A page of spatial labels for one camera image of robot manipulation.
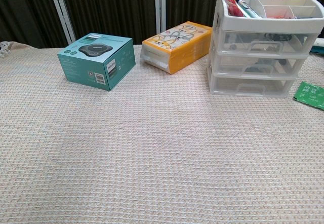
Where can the clear plastic drawer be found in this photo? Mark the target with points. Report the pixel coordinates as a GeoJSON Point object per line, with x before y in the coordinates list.
{"type": "Point", "coordinates": [226, 86]}

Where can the clear drawer with black items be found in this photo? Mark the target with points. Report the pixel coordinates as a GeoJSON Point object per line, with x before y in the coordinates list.
{"type": "Point", "coordinates": [227, 41]}

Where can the red orange small items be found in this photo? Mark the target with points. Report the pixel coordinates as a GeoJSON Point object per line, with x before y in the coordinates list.
{"type": "Point", "coordinates": [278, 17]}

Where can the teal speaker retail box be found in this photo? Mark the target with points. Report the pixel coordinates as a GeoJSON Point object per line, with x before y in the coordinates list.
{"type": "Point", "coordinates": [83, 67]}

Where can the black folding screen grey frame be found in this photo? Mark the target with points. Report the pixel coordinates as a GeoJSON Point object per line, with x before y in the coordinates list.
{"type": "Point", "coordinates": [114, 6]}

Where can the white marker with blue cap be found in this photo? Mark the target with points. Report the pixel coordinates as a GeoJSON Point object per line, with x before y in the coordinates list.
{"type": "Point", "coordinates": [246, 7]}

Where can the beige woven tablecloth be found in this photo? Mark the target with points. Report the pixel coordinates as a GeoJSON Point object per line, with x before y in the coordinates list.
{"type": "Point", "coordinates": [152, 145]}

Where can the green marker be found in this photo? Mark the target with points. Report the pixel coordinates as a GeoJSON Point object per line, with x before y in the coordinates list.
{"type": "Point", "coordinates": [244, 11]}

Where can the orange corgi print tissue pack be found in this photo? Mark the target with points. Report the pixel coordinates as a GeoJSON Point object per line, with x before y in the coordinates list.
{"type": "Point", "coordinates": [184, 54]}

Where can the white plastic drawer organizer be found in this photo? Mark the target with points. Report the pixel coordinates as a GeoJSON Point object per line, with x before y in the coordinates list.
{"type": "Point", "coordinates": [265, 23]}

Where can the clear drawer with dark items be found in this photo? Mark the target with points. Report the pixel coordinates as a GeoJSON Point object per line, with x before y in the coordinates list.
{"type": "Point", "coordinates": [226, 64]}

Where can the green foil packet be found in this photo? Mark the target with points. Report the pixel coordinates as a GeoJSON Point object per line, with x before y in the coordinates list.
{"type": "Point", "coordinates": [310, 94]}

